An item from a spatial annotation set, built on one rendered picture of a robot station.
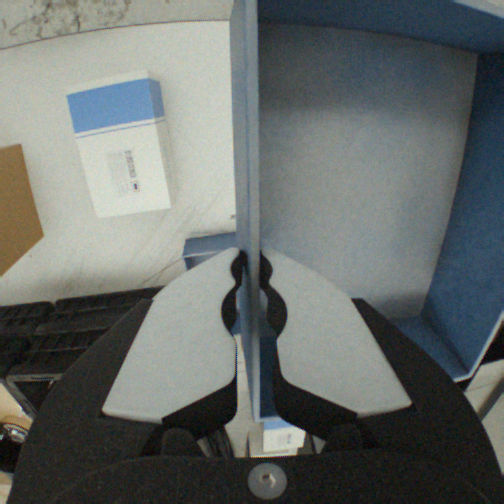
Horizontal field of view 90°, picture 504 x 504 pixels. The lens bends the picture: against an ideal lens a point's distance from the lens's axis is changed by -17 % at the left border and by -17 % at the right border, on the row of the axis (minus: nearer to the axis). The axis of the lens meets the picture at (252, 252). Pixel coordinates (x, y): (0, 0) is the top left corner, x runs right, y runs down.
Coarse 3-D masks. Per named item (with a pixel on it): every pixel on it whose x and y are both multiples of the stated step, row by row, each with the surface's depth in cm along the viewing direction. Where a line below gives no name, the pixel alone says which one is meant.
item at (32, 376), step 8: (16, 368) 41; (24, 368) 41; (32, 368) 41; (40, 368) 41; (48, 368) 41; (56, 368) 41; (64, 368) 41; (8, 376) 40; (16, 376) 40; (24, 376) 40; (32, 376) 40; (40, 376) 40; (48, 376) 40; (56, 376) 40; (16, 384) 41; (16, 392) 42; (24, 392) 42; (24, 400) 43; (32, 408) 44; (200, 440) 51; (208, 448) 55; (208, 456) 55
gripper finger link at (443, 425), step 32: (384, 320) 8; (384, 352) 7; (416, 352) 7; (416, 384) 6; (448, 384) 6; (384, 416) 5; (416, 416) 5; (448, 416) 5; (384, 448) 5; (416, 448) 5; (448, 448) 5; (480, 448) 4; (480, 480) 4
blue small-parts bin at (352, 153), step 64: (256, 0) 7; (320, 0) 9; (384, 0) 8; (448, 0) 7; (256, 64) 8; (320, 64) 14; (384, 64) 14; (448, 64) 14; (256, 128) 9; (320, 128) 15; (384, 128) 15; (448, 128) 16; (256, 192) 10; (320, 192) 17; (384, 192) 17; (448, 192) 18; (256, 256) 11; (320, 256) 19; (384, 256) 19; (448, 256) 19; (256, 320) 12; (448, 320) 19; (256, 384) 14
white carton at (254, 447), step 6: (252, 432) 90; (258, 432) 90; (252, 438) 88; (258, 438) 88; (246, 444) 93; (252, 444) 86; (258, 444) 86; (246, 450) 93; (252, 450) 84; (258, 450) 84; (276, 450) 85; (282, 450) 85; (246, 456) 93; (252, 456) 83; (258, 456) 83; (264, 456) 83
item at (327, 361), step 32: (288, 288) 9; (320, 288) 9; (288, 320) 8; (320, 320) 8; (352, 320) 8; (288, 352) 7; (320, 352) 7; (352, 352) 7; (288, 384) 6; (320, 384) 6; (352, 384) 6; (384, 384) 6; (288, 416) 7; (320, 416) 6; (352, 416) 6; (320, 448) 8
